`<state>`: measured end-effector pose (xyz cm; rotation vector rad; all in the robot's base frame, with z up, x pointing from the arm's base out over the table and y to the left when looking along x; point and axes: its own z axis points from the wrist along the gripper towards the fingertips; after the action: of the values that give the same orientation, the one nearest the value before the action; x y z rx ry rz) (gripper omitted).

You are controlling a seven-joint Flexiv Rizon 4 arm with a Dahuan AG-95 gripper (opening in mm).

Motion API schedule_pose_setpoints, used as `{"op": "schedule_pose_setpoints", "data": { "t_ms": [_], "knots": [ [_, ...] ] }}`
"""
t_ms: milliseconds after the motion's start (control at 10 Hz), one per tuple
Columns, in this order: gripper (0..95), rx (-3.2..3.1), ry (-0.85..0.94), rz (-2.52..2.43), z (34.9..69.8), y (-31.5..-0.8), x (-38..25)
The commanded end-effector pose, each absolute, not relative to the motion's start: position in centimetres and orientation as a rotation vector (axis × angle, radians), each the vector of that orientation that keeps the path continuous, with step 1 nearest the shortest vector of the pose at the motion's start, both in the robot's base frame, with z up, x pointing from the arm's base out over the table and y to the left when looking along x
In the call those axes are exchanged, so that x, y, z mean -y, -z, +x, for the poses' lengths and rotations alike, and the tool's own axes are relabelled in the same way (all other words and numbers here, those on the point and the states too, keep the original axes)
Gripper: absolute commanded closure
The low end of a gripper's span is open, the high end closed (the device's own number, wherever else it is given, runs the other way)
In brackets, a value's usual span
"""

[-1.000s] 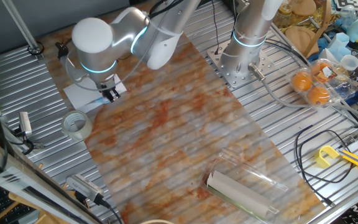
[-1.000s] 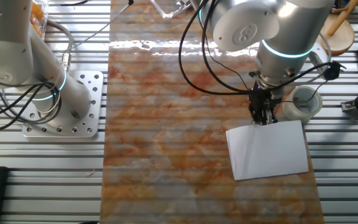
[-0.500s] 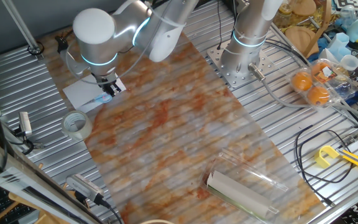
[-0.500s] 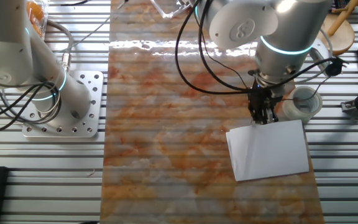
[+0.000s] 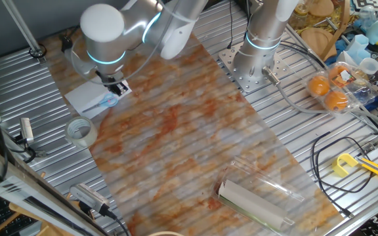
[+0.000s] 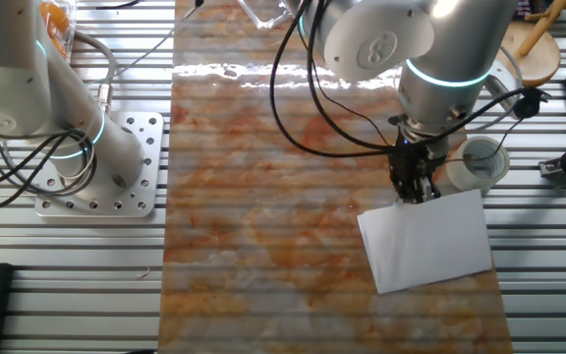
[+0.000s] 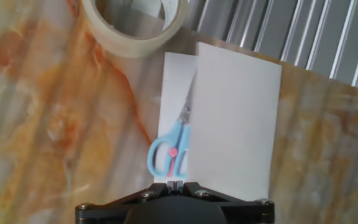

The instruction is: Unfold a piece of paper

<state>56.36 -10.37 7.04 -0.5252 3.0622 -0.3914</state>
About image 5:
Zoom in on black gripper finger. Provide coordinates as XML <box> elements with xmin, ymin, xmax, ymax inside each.
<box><xmin>108</xmin><ymin>85</ymin><xmax>123</xmax><ymax>97</ymax></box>
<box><xmin>117</xmin><ymin>81</ymin><xmax>131</xmax><ymax>96</ymax></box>

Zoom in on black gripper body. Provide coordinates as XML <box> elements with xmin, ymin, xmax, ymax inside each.
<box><xmin>96</xmin><ymin>72</ymin><xmax>126</xmax><ymax>87</ymax></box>

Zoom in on white paper sheet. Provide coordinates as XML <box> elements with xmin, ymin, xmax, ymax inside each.
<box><xmin>64</xmin><ymin>77</ymin><xmax>133</xmax><ymax>120</ymax></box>

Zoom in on clear packing tape roll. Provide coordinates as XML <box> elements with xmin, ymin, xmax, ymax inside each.
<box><xmin>64</xmin><ymin>116</ymin><xmax>98</xmax><ymax>149</ymax></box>

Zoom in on orange marble pattern mat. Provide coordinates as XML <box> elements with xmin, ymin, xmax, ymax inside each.
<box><xmin>41</xmin><ymin>31</ymin><xmax>346</xmax><ymax>236</ymax></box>

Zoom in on silver ribbed device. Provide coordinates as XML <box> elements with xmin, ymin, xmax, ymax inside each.
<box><xmin>69</xmin><ymin>182</ymin><xmax>111</xmax><ymax>214</ymax></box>

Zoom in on clear plastic box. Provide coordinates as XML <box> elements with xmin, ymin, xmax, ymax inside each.
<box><xmin>211</xmin><ymin>156</ymin><xmax>306</xmax><ymax>234</ymax></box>

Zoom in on grey paper roll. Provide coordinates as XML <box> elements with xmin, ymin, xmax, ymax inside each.
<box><xmin>217</xmin><ymin>179</ymin><xmax>291</xmax><ymax>231</ymax></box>

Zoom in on glass jar with yellow lid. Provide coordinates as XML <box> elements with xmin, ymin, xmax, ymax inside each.
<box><xmin>289</xmin><ymin>1</ymin><xmax>310</xmax><ymax>30</ymax></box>

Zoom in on orange fruit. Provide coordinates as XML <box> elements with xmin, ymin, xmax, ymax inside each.
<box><xmin>328</xmin><ymin>64</ymin><xmax>352</xmax><ymax>87</ymax></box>
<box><xmin>324</xmin><ymin>90</ymin><xmax>350</xmax><ymax>111</ymax></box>
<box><xmin>308</xmin><ymin>75</ymin><xmax>330</xmax><ymax>97</ymax></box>

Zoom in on wooden disc stand with arc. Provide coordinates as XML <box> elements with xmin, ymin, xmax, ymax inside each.
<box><xmin>299</xmin><ymin>0</ymin><xmax>352</xmax><ymax>62</ymax></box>

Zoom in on yellow plastic hook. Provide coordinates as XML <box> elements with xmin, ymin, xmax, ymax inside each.
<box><xmin>331</xmin><ymin>153</ymin><xmax>360</xmax><ymax>178</ymax></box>

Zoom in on clear plastic fruit clamshell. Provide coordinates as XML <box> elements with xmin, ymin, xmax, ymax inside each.
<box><xmin>306</xmin><ymin>61</ymin><xmax>378</xmax><ymax>115</ymax></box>

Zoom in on pale blue hexagonal cup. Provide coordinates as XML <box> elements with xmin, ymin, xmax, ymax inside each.
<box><xmin>345</xmin><ymin>33</ymin><xmax>370</xmax><ymax>60</ymax></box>

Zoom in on white plastic bowl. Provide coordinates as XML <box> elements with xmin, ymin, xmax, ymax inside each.
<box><xmin>358</xmin><ymin>57</ymin><xmax>378</xmax><ymax>75</ymax></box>

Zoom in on black and white marker tag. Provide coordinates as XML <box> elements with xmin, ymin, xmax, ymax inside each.
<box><xmin>352</xmin><ymin>0</ymin><xmax>378</xmax><ymax>12</ymax></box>

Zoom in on yellow utility knife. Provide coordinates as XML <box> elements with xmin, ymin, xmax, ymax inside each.
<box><xmin>354</xmin><ymin>155</ymin><xmax>378</xmax><ymax>184</ymax></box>

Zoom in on blue handled scissors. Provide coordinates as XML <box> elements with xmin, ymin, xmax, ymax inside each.
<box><xmin>81</xmin><ymin>92</ymin><xmax>119</xmax><ymax>114</ymax></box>

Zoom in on black cable with round connector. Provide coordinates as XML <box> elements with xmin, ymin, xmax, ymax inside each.
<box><xmin>59</xmin><ymin>34</ymin><xmax>74</xmax><ymax>53</ymax></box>

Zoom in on black rubber ring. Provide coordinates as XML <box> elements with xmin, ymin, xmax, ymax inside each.
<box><xmin>28</xmin><ymin>43</ymin><xmax>48</xmax><ymax>60</ymax></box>

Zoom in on silver camera on mount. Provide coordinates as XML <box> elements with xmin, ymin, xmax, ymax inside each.
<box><xmin>18</xmin><ymin>117</ymin><xmax>35</xmax><ymax>146</ymax></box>

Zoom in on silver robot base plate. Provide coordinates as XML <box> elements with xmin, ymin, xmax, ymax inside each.
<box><xmin>217</xmin><ymin>42</ymin><xmax>291</xmax><ymax>94</ymax></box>

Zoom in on thick black device cable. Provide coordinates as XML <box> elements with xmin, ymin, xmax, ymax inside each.
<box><xmin>98</xmin><ymin>205</ymin><xmax>131</xmax><ymax>236</ymax></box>

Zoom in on aluminium frame profile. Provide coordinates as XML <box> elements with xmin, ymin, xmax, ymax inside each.
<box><xmin>0</xmin><ymin>139</ymin><xmax>111</xmax><ymax>236</ymax></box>

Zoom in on grey cable with metal connector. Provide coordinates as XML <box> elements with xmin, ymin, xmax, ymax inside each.
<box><xmin>261</xmin><ymin>66</ymin><xmax>378</xmax><ymax>134</ymax></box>

